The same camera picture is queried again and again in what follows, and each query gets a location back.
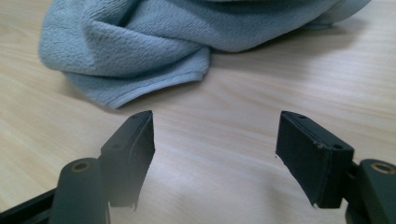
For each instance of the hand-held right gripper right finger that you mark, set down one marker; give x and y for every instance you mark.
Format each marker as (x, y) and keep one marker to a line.
(311, 155)

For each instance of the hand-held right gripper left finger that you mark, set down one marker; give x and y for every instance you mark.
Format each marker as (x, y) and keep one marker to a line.
(130, 158)

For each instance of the light blue towel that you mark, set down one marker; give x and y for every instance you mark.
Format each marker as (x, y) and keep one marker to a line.
(130, 46)

